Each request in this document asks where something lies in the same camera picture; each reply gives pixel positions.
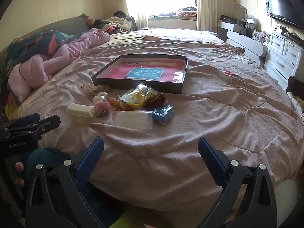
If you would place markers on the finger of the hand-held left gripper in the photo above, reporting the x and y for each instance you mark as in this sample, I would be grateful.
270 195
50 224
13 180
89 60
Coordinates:
28 119
48 123

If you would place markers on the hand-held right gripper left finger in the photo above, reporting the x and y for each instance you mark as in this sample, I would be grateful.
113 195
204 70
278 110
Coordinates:
91 161

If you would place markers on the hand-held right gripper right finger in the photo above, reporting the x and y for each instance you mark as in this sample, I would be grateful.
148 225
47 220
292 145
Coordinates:
211 161

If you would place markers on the white hair claw clip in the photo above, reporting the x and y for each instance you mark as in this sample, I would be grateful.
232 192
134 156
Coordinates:
79 110

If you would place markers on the pink fuzzy hair clip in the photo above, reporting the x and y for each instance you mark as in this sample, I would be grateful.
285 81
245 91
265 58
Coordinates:
102 108

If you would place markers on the small blue box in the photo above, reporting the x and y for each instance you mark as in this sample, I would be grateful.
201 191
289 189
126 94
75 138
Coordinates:
162 114

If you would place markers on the dark red hair claw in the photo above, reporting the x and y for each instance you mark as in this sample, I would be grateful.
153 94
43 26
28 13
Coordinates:
162 101

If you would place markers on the clear bag of yellow bands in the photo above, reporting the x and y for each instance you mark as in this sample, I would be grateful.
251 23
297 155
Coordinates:
137 96

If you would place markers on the dark cardboard box tray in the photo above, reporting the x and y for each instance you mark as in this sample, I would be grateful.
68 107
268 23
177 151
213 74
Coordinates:
154 71

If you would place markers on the person's left hand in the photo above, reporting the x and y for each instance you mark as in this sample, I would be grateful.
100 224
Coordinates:
19 166

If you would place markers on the person's teal clothing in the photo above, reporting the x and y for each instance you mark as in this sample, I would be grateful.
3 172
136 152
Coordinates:
47 155

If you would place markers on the clear sleeve with white card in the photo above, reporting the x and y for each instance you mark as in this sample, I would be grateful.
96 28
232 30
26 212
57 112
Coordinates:
133 120

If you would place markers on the pink quilted comforter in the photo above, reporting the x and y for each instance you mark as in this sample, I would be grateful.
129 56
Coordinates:
71 47

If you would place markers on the dark floral blanket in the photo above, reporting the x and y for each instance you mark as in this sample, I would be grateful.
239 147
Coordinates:
40 40

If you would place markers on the grey padded headboard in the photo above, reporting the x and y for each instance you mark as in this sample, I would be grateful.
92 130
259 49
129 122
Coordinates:
68 23

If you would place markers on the dark fluffy object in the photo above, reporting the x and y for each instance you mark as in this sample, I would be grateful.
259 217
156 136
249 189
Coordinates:
294 83

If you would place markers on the pile of clothes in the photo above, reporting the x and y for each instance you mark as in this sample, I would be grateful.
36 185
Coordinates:
114 23

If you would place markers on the white vanity desk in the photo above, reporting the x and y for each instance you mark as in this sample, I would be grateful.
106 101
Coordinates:
242 40

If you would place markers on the white drawer chest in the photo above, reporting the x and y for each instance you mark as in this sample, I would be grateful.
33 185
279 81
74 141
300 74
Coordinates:
280 52

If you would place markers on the clear cosmetic organizer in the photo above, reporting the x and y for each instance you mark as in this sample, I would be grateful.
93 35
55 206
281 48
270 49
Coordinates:
261 36

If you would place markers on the beige cloth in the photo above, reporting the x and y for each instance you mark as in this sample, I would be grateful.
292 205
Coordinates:
153 38

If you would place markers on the sheer white curtain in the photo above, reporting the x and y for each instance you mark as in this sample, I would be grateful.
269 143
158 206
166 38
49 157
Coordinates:
140 16

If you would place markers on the window seat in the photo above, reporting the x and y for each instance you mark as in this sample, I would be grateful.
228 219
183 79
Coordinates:
171 23

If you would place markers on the black set-top box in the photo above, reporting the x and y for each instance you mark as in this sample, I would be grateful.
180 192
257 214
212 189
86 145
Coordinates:
289 35

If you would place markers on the clothes on window seat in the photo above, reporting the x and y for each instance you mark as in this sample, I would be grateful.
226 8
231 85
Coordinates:
187 13

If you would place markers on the white framed mirror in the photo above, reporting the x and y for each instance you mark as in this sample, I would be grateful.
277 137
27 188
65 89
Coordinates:
239 11

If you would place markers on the cream curtain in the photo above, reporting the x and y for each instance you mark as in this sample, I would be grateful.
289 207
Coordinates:
206 4

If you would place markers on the black television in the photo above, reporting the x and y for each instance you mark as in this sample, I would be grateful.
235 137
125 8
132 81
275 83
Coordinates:
282 4

